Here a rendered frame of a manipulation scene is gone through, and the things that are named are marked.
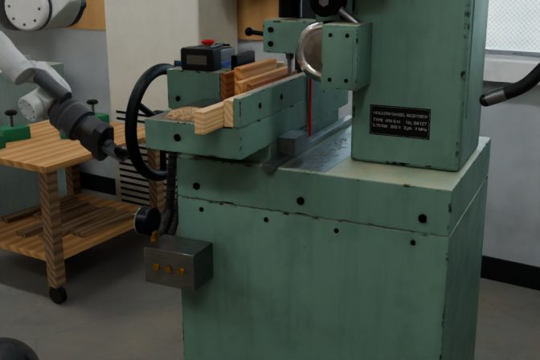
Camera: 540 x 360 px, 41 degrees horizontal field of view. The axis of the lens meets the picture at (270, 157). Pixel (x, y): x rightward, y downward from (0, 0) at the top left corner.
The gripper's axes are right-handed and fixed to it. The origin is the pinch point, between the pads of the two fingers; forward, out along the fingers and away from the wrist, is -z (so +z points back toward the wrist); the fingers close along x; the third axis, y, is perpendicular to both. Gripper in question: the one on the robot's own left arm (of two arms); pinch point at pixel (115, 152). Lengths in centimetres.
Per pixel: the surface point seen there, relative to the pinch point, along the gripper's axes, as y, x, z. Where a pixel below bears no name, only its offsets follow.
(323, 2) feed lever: 25, 55, -29
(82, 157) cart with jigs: 24, -74, 40
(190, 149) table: -6.1, 35.7, -25.4
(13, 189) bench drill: 27, -166, 94
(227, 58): 24.3, 24.3, -11.4
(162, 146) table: -7.9, 32.8, -20.1
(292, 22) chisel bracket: 31, 39, -22
